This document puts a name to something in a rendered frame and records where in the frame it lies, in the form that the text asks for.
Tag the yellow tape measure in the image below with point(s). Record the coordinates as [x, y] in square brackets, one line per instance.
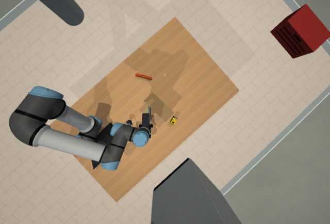
[173, 120]

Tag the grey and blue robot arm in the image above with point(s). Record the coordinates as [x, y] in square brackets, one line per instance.
[28, 125]

